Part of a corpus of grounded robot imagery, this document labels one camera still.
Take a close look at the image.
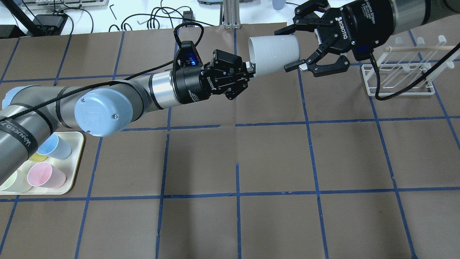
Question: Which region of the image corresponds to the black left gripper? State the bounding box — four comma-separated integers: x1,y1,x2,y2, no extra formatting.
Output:
171,41,255,104

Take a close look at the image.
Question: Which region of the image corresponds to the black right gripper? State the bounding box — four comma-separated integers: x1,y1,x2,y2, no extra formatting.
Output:
274,0,395,77

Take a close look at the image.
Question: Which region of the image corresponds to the grey plastic cup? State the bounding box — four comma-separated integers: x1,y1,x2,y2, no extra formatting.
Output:
248,35,300,77

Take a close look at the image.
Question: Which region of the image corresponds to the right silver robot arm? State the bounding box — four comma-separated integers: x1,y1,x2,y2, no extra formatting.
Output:
274,0,459,77

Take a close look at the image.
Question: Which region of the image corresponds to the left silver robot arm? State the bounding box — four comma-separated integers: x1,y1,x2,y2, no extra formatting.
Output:
0,41,256,183

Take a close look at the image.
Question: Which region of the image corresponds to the blue cup on desk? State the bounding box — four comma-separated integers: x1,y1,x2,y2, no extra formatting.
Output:
272,0,286,10

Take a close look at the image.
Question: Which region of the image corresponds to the blue plastic cup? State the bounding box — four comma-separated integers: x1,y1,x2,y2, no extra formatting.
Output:
37,133,72,160

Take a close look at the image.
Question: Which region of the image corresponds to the yellow plastic cup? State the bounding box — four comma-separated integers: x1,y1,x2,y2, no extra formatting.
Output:
28,153,48,162

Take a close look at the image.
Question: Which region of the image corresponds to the pink plastic cup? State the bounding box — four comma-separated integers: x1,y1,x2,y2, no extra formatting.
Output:
27,161,67,188

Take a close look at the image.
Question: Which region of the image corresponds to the cream plastic cup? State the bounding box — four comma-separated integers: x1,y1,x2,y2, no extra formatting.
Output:
0,169,32,193

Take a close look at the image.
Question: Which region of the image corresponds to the cream plastic tray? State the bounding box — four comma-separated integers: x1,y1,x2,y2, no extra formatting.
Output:
0,131,85,196

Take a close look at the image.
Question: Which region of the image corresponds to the aluminium frame post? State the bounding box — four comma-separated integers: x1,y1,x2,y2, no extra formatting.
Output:
222,0,241,29

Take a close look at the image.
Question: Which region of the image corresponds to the white wire cup rack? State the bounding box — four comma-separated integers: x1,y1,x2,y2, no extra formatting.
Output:
377,35,459,96

